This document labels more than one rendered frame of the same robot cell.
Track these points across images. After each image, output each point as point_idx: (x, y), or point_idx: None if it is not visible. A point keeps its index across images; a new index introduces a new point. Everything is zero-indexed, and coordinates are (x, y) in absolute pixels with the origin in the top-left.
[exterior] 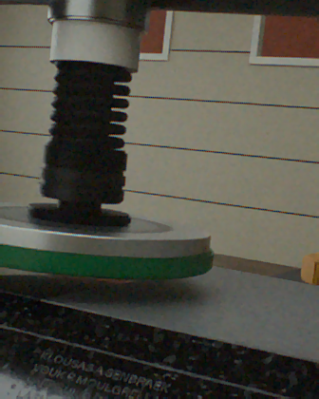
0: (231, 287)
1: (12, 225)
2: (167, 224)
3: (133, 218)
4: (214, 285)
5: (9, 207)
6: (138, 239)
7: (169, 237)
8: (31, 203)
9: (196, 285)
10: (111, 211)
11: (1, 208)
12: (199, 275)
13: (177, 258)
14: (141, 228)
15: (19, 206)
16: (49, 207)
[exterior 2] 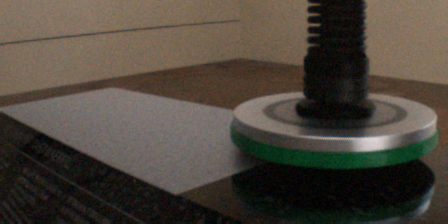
0: (207, 155)
1: (370, 94)
2: (261, 114)
3: (286, 122)
4: (220, 156)
5: (394, 119)
6: (300, 92)
7: (279, 95)
8: (372, 104)
9: (237, 154)
10: (310, 105)
11: (397, 116)
12: (217, 169)
13: None
14: (290, 104)
15: (389, 124)
16: (356, 101)
